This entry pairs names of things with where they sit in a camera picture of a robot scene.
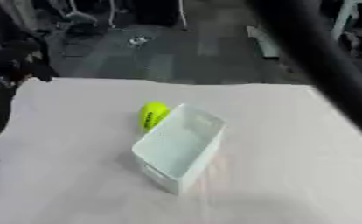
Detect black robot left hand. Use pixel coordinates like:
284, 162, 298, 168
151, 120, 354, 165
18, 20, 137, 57
0, 38, 60, 142

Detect white plastic box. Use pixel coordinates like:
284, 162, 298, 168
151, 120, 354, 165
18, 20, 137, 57
130, 102, 227, 196

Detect small shiny floor object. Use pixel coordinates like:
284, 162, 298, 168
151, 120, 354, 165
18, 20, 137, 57
127, 34, 154, 46

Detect yellow-green tennis ball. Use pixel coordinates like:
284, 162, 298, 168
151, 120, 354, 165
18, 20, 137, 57
138, 101, 172, 133

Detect white chair legs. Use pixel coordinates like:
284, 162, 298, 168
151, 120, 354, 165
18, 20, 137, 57
106, 0, 191, 32

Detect white furniture leg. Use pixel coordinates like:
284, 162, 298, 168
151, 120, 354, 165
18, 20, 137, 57
329, 0, 362, 40

